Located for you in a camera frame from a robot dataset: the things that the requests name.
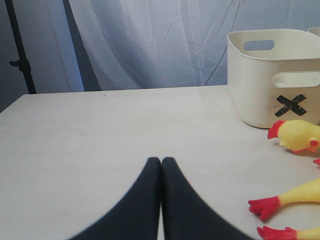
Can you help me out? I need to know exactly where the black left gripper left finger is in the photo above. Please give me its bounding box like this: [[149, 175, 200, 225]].
[[71, 157, 161, 240]]

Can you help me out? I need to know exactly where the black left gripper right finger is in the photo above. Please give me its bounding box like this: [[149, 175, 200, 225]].
[[162, 157, 251, 240]]

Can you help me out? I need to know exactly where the whole rubber chicken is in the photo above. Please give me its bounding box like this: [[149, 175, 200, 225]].
[[267, 119, 320, 154], [248, 178, 320, 240]]

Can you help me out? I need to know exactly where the cream bin with X mark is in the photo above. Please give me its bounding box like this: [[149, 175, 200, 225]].
[[227, 29, 320, 128]]

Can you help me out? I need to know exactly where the white backdrop curtain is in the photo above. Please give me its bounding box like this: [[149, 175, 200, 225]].
[[0, 0, 320, 113]]

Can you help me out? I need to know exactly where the black light stand pole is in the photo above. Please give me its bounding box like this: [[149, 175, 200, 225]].
[[4, 0, 37, 94]]

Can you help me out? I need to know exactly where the cream bin with O mark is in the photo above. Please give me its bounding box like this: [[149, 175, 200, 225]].
[[307, 26, 320, 37]]

